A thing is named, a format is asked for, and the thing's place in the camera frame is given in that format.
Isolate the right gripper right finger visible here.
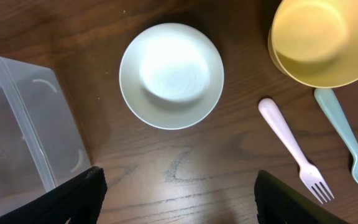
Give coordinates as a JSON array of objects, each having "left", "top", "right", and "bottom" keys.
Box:
[{"left": 254, "top": 170, "right": 347, "bottom": 224}]

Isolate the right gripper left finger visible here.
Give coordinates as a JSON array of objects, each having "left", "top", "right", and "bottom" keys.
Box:
[{"left": 0, "top": 166, "right": 108, "bottom": 224}]

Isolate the clear plastic container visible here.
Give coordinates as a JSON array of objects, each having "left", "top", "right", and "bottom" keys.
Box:
[{"left": 0, "top": 57, "right": 91, "bottom": 217}]

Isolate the white bowl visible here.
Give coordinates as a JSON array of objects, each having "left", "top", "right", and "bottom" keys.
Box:
[{"left": 119, "top": 23, "right": 224, "bottom": 130}]

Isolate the pink plastic fork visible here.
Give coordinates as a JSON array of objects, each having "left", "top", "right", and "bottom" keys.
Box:
[{"left": 258, "top": 98, "right": 334, "bottom": 203}]

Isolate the light green plastic spoon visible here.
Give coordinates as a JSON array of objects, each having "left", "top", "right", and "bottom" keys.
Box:
[{"left": 314, "top": 88, "right": 358, "bottom": 183}]

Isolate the yellow bowl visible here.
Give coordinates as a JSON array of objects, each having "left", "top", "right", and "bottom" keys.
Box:
[{"left": 268, "top": 0, "right": 358, "bottom": 88}]

